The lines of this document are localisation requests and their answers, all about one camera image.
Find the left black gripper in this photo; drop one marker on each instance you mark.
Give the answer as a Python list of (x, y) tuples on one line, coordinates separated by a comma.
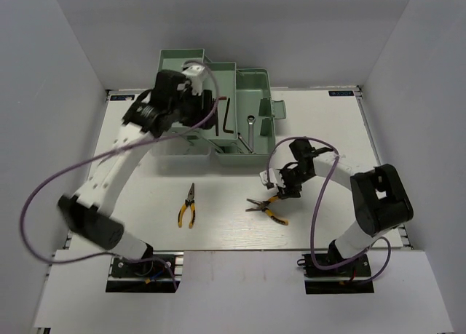
[(207, 102)]

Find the large silver ratchet wrench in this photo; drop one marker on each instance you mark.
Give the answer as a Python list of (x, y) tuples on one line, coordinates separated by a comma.
[(251, 124)]

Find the yellow black pliers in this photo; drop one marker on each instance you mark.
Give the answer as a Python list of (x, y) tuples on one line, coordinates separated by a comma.
[(263, 206), (189, 204)]

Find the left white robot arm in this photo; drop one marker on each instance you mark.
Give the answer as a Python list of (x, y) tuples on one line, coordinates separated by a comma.
[(88, 211)]

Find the green toolbox with clear lid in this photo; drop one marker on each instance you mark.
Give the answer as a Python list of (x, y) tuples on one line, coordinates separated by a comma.
[(250, 91)]

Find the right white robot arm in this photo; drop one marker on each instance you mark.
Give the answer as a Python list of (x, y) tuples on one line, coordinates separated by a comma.
[(379, 199)]

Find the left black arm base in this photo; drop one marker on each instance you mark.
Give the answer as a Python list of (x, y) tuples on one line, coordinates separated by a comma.
[(122, 270)]

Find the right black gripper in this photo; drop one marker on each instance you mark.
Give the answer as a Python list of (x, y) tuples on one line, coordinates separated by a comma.
[(288, 191)]

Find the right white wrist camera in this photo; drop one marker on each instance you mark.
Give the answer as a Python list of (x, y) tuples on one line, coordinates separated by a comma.
[(271, 178)]

